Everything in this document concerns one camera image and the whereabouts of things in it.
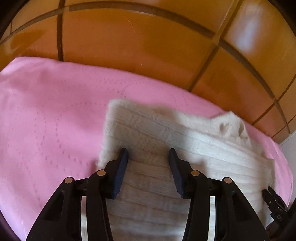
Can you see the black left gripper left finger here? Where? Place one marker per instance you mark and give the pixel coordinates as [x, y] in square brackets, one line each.
[60, 219]

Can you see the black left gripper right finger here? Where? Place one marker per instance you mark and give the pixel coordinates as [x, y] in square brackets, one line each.
[235, 218]

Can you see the white knitted sweater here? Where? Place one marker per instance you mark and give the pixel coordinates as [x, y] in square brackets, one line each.
[148, 206]

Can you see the pink quilted bedspread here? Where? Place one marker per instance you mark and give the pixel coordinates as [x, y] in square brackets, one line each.
[52, 116]

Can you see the wooden panelled headboard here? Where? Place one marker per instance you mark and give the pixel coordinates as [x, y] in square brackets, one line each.
[239, 55]

